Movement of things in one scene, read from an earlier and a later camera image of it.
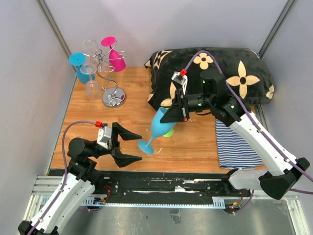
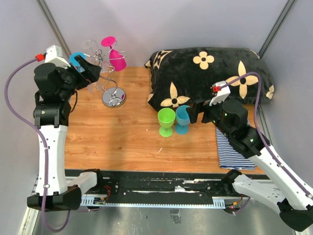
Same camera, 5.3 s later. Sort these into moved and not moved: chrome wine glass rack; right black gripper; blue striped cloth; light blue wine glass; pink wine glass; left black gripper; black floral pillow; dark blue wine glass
Moved: left black gripper; light blue wine glass; right black gripper
Not moved: blue striped cloth; pink wine glass; dark blue wine glass; chrome wine glass rack; black floral pillow
